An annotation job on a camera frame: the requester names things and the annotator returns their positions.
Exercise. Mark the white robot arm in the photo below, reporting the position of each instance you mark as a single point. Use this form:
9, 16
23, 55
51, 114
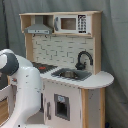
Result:
27, 78

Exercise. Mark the wooden toy kitchen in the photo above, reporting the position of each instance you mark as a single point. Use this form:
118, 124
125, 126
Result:
61, 50

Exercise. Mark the grey toy sink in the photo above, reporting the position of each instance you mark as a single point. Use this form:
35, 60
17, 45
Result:
71, 74

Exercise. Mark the black toy faucet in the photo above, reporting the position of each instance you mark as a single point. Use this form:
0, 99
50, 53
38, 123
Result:
81, 64

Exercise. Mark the black toy stovetop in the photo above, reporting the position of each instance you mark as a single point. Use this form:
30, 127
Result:
43, 68

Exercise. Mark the white cabinet door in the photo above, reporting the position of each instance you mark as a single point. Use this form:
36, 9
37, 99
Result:
74, 95

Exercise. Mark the grey ice dispenser panel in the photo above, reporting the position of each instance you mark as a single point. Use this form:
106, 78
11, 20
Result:
62, 107

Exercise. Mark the white toy microwave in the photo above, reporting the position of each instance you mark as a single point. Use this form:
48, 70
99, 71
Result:
73, 24

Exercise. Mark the grey range hood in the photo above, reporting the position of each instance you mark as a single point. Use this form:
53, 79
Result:
38, 27

